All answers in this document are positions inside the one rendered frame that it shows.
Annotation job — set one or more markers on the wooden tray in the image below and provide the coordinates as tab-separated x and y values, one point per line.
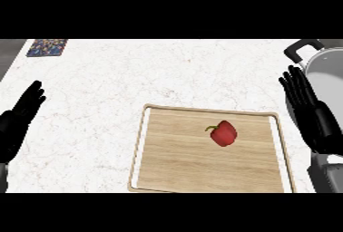
210	151

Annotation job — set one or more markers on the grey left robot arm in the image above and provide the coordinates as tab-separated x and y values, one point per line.
2	178

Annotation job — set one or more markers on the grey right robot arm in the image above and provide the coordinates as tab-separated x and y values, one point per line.
329	175

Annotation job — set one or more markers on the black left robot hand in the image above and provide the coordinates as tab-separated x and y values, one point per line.
18	117

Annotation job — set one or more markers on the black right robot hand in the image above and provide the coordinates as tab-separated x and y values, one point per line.
315	117

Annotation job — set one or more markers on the red bell pepper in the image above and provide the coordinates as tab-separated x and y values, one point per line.
224	133

